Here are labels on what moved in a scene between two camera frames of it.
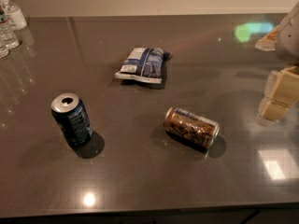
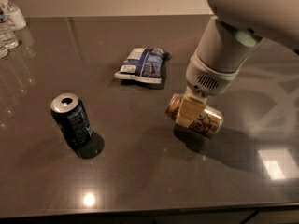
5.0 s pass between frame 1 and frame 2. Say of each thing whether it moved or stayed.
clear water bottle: stayed
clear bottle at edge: stayed
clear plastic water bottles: stayed
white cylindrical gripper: moved
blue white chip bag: stayed
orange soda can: moved
